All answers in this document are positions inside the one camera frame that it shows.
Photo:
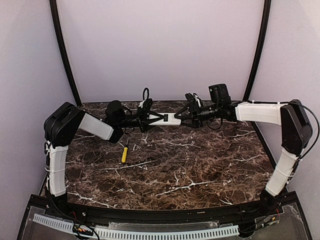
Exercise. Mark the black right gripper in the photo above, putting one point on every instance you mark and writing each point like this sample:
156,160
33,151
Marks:
194,113

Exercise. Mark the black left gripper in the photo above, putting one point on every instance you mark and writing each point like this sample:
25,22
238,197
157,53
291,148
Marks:
145,117

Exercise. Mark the white remote control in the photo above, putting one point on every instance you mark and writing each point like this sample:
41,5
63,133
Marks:
168,119

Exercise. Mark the yellow handled screwdriver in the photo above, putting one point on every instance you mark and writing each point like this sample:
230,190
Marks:
125,152

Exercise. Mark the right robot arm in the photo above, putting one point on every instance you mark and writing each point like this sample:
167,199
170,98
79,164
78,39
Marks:
290,118

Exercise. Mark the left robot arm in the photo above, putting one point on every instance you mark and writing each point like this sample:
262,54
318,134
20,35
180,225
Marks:
62,127

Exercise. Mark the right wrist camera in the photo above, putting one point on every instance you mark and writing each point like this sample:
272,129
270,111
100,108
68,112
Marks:
194,98

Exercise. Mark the black front mounting rail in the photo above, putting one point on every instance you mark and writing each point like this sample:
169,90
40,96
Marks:
233,214

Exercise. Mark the white cable duct left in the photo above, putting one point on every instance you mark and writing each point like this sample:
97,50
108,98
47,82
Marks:
54,223

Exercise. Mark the black corner frame post right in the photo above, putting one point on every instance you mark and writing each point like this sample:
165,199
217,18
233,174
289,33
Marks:
259,49

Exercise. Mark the black corner frame post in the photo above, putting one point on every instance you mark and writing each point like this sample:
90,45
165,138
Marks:
259,49
63,51

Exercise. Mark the black corner frame post left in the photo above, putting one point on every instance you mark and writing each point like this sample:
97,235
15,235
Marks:
63,51

